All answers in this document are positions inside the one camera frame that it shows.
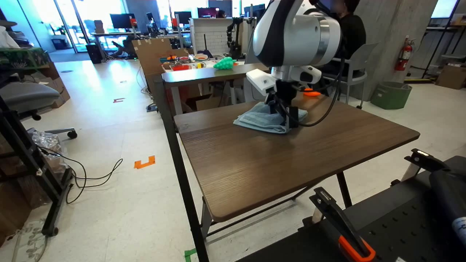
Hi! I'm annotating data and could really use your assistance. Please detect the person in black shirt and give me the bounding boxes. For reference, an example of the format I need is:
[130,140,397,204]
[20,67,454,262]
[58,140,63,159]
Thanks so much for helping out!
[333,0,369,78]

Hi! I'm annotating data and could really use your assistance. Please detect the white board panel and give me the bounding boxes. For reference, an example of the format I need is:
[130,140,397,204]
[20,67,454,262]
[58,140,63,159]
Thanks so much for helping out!
[190,18,234,57]

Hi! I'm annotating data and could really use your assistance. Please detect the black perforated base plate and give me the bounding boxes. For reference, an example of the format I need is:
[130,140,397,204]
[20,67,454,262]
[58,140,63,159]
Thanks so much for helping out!
[237,155,466,262]

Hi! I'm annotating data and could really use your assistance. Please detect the black desktop machine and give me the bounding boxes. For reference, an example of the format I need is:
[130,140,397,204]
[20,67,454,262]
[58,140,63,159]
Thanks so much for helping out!
[225,18,244,62]

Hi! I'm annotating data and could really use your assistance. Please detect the clear plastic wrap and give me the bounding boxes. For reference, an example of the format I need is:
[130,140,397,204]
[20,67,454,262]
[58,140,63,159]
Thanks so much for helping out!
[26,129,63,158]

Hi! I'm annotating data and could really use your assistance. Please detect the brown cardboard box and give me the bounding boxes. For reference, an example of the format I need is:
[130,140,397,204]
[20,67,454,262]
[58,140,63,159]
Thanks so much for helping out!
[34,63,71,110]
[435,64,466,91]
[184,94,222,114]

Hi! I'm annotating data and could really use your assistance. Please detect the stacked brown boxes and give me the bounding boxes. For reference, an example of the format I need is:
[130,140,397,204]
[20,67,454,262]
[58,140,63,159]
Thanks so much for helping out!
[0,140,55,245]

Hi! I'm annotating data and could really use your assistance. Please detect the long wooden side table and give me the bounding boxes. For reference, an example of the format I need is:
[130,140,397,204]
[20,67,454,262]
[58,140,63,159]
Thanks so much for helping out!
[159,60,324,117]

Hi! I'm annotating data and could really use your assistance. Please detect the black floor cable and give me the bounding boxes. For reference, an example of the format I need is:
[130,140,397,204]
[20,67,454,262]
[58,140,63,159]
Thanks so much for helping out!
[37,145,125,206]

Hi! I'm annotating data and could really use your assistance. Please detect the brown wooden table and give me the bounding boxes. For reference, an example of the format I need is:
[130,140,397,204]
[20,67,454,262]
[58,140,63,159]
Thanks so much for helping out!
[152,89,353,262]

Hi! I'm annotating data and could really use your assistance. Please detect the black tripod stand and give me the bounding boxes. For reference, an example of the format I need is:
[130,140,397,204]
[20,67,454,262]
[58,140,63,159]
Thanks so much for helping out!
[420,0,464,82]

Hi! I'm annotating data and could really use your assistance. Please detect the red orange toy pile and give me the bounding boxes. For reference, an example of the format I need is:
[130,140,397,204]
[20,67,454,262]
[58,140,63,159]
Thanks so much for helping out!
[161,54,196,73]

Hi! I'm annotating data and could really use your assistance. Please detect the black waste bin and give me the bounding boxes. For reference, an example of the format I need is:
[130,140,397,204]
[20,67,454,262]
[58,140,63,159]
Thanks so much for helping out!
[85,43,104,66]

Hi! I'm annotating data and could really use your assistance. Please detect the light blue towel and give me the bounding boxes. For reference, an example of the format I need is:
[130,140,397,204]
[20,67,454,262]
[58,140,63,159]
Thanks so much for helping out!
[231,101,309,136]

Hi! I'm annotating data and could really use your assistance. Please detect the white patterned cloth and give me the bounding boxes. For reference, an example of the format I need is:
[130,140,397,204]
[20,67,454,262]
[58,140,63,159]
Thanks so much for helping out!
[11,220,49,262]

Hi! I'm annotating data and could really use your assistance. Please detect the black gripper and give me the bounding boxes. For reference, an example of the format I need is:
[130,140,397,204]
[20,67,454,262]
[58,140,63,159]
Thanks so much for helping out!
[266,79,302,130]

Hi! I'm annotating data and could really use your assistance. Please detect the green plastic bin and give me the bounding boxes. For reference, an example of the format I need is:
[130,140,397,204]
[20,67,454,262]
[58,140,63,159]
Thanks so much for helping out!
[369,80,413,111]

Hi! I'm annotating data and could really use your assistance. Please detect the large grey chair back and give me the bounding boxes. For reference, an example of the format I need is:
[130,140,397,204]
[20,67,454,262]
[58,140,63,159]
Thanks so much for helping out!
[241,22,266,105]

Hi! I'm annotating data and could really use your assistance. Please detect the green crumpled object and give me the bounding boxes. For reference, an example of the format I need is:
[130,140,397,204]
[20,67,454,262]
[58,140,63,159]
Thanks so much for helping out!
[212,56,237,72]

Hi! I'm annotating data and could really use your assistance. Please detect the orange floor tape marker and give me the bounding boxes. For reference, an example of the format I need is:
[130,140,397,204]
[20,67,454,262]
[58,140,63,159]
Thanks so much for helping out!
[132,155,157,171]

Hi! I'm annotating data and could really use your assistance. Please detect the black metal stand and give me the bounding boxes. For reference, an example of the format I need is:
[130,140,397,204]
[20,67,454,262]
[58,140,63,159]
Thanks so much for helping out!
[0,96,76,239]

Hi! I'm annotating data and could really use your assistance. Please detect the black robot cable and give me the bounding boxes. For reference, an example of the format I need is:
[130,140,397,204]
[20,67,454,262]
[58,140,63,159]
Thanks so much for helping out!
[298,57,346,130]

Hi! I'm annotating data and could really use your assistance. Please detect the brown cardboard panel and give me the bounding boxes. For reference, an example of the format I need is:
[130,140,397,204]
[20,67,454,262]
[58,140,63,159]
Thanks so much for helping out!
[130,37,190,96]

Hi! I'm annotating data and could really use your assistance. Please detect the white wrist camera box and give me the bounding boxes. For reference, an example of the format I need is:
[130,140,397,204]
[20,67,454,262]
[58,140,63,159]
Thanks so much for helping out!
[244,67,277,99]

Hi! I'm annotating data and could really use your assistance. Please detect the red fire extinguisher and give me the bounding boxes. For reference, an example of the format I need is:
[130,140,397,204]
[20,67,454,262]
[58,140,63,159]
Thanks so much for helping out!
[394,35,414,73]

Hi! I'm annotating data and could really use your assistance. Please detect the round orange object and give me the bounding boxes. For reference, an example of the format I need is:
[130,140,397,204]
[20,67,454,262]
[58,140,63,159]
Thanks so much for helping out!
[301,86,323,99]

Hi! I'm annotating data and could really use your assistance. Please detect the grey armchair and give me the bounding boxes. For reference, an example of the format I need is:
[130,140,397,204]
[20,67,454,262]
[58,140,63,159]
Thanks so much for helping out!
[320,43,376,111]

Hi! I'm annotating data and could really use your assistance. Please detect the black clamp orange handle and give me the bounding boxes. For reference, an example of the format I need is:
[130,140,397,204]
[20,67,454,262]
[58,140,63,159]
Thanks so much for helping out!
[308,187,378,262]
[401,147,449,184]

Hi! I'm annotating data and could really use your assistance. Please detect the grey office chair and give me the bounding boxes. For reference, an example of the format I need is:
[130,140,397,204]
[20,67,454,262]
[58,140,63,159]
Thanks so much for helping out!
[0,80,78,142]

